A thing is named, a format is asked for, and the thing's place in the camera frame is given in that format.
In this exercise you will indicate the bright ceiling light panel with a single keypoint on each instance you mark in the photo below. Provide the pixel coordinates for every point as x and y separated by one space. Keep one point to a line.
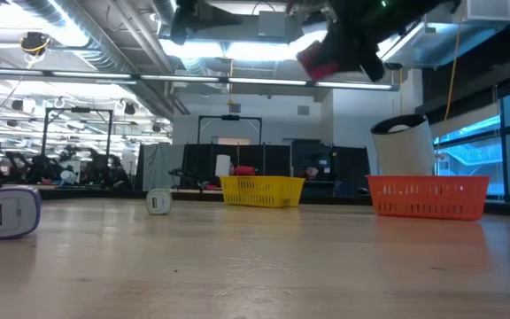
202 49

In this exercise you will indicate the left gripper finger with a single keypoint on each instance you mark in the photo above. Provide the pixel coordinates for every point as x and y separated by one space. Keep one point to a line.
217 18

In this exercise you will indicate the grey cloth cover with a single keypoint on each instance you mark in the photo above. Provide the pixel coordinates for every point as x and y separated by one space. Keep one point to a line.
159 166

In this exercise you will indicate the black partition panel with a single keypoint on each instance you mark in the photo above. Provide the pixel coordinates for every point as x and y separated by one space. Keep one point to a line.
348 164
255 159

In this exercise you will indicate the grey ceiling box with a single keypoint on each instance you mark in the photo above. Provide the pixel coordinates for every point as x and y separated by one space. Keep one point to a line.
272 24

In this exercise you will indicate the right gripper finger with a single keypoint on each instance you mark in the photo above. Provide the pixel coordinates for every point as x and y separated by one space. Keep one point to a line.
345 51
374 66

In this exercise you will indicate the background robot station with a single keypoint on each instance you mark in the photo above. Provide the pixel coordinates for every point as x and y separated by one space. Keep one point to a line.
38 166

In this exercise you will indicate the long linear ceiling light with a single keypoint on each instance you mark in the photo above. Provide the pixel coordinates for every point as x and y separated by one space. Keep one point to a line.
264 81

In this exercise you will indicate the small silver spiral duct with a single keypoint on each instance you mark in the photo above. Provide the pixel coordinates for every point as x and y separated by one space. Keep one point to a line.
161 9

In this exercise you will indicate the white paper roll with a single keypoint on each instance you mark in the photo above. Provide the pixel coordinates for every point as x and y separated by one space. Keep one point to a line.
222 165

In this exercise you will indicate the large silver spiral duct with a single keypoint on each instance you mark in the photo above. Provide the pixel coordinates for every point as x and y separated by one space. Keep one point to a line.
73 26

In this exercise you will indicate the orange plastic basket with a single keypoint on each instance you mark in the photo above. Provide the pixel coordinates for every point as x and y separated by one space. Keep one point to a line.
427 197

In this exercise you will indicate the person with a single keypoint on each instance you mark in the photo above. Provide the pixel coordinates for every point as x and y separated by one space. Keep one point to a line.
312 172

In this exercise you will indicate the black metal gantry frame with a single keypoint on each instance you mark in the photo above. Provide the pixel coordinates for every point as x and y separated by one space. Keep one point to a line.
230 118
78 110

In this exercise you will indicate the green white USB charger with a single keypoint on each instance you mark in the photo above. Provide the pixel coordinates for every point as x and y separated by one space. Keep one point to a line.
158 202

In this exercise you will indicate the purple white USB charger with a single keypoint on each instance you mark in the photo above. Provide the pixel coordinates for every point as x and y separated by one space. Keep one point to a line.
7 212

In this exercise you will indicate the yellow plastic basket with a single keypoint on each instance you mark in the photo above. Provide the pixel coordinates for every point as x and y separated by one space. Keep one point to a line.
261 191

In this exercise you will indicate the grey wall vent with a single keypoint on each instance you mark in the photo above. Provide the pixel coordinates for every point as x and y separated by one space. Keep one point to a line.
234 108
303 110

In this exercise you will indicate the white ceiling ventilation box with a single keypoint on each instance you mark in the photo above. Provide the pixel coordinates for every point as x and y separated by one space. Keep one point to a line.
487 11

